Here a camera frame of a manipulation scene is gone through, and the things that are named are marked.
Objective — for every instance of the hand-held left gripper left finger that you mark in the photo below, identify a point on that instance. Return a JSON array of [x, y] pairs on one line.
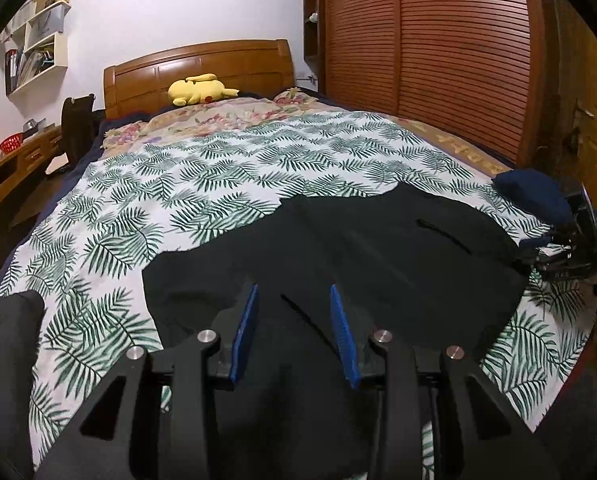
[[243, 335]]

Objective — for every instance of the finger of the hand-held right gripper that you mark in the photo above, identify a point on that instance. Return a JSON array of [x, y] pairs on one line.
[[538, 242], [543, 265]]

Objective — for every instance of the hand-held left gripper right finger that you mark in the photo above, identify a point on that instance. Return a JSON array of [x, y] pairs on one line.
[[346, 340]]

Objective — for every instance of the black coat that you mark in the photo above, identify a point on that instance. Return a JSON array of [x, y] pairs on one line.
[[378, 250]]

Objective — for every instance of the dark blue cloth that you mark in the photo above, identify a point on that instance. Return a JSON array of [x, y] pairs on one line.
[[533, 195]]

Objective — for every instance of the orange patterned bed mat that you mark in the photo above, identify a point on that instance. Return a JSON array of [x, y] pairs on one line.
[[458, 147]]

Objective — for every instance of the leaf print bed sheet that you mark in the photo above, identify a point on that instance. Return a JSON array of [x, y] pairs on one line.
[[228, 170]]

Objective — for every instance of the floral blanket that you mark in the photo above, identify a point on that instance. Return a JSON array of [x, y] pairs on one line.
[[213, 120]]

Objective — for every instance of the wooden louvered wardrobe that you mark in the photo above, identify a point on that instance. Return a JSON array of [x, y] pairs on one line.
[[428, 50]]

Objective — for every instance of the dark grey cloth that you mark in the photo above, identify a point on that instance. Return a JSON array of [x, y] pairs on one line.
[[8, 360]]

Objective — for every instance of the yellow plush toy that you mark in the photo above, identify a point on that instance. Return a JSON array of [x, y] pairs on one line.
[[198, 91]]

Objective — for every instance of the black chair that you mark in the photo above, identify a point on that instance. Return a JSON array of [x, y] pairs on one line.
[[76, 130]]

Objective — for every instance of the wooden desk cabinet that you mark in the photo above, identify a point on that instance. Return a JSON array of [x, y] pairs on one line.
[[13, 185]]

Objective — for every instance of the wooden bed headboard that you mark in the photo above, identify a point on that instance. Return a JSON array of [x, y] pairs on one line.
[[203, 62]]

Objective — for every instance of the red basket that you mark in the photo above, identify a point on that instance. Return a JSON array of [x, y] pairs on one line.
[[11, 143]]

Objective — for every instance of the white wall shelf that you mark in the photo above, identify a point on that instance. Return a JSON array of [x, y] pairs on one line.
[[38, 50]]

